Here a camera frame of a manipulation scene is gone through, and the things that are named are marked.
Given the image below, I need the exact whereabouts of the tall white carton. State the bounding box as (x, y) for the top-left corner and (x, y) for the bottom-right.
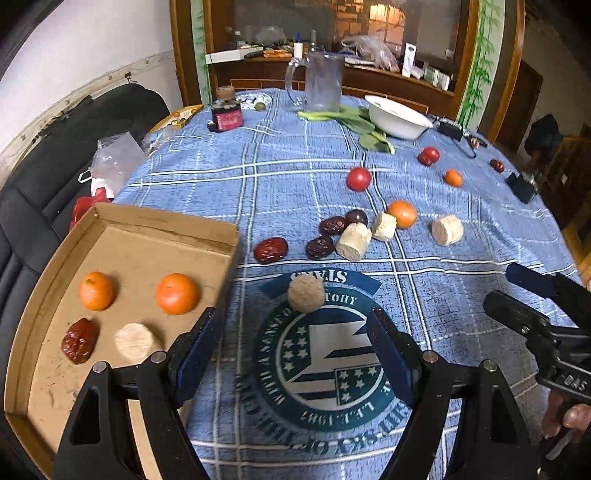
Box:
(401, 42), (417, 78)

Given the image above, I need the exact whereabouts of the blue plaid printed tablecloth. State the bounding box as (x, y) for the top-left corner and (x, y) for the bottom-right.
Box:
(111, 88), (587, 480)

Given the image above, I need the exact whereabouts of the brown cardboard box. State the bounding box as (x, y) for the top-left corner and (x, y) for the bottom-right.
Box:
(4, 202), (241, 480)

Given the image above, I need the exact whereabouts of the large orange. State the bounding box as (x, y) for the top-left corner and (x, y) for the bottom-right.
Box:
(156, 272), (201, 315)
(387, 200), (417, 230)

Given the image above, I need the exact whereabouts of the large red tomato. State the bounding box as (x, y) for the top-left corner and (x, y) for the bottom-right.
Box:
(346, 167), (373, 192)

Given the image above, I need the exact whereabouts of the clear plastic bag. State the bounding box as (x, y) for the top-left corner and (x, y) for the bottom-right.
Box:
(90, 133), (146, 195)

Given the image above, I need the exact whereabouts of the dark bottle with pink label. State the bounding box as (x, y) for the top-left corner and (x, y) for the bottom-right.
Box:
(210, 86), (244, 134)

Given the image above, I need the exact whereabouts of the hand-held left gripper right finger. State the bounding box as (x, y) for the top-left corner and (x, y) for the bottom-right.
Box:
(367, 307), (541, 480)

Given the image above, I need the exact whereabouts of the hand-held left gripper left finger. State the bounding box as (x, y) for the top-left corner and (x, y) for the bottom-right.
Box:
(54, 306), (227, 480)

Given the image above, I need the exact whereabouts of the red packet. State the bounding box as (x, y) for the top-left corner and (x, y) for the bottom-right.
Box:
(70, 196), (114, 229)

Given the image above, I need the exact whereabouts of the white bowl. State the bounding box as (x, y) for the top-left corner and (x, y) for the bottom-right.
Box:
(365, 95), (434, 140)

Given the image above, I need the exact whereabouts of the wooden glass cabinet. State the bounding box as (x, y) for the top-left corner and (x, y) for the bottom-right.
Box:
(168, 0), (527, 132)

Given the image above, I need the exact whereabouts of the crumpled plastic bag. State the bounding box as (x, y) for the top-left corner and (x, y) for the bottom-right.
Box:
(342, 34), (400, 72)

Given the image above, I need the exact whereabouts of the white yam piece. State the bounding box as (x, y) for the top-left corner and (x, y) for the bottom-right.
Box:
(431, 214), (464, 247)
(335, 222), (373, 262)
(372, 212), (398, 242)
(113, 323), (163, 363)

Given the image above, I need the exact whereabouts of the yellow snack packet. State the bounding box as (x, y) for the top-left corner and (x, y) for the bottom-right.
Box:
(152, 105), (204, 132)

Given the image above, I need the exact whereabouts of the long white box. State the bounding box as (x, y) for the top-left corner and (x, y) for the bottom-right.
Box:
(204, 48), (252, 64)

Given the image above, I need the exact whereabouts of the black adapter with cable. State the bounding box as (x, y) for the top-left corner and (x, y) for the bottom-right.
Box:
(431, 115), (477, 159)

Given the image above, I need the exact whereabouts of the black leather sofa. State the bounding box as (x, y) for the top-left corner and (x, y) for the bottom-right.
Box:
(0, 85), (171, 480)

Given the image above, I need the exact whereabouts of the person's right hand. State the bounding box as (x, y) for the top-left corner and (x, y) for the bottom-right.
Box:
(541, 401), (591, 445)

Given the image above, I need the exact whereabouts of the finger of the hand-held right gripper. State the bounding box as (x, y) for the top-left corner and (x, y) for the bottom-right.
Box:
(505, 262), (591, 326)
(483, 290), (557, 354)

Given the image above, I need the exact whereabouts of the green vegetable leaf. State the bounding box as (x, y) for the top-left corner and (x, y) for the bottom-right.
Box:
(359, 129), (396, 154)

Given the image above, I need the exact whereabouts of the green bok choy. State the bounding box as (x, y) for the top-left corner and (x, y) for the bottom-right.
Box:
(298, 105), (376, 134)

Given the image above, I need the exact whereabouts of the small black box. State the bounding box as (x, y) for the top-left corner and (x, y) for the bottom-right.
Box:
(505, 172), (540, 204)

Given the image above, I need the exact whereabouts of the brown wooden door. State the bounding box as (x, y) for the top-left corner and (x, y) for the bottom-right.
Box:
(480, 59), (544, 145)

